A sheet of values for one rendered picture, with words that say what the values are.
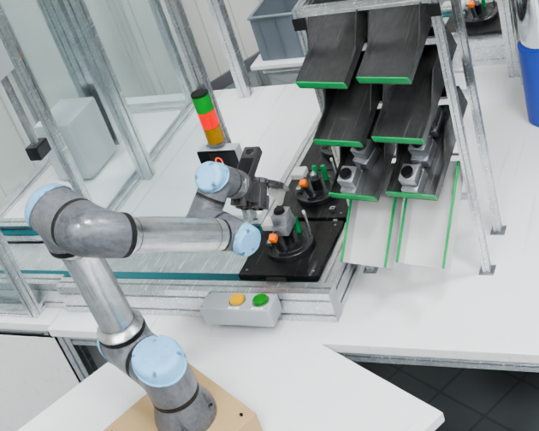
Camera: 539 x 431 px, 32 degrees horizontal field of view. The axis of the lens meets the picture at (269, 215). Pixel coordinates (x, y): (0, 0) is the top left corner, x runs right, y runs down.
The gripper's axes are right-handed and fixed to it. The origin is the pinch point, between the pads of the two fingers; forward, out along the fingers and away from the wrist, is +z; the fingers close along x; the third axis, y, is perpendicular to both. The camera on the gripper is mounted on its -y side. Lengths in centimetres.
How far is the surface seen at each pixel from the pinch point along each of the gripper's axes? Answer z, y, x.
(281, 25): 159, -101, -76
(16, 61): -17, -37, -76
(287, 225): 6.1, 9.5, 2.2
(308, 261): 9.3, 19.0, 7.3
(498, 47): 101, -64, 37
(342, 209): 25.9, 3.0, 10.2
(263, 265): 7.9, 20.5, -5.4
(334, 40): -24.8, -31.0, 26.7
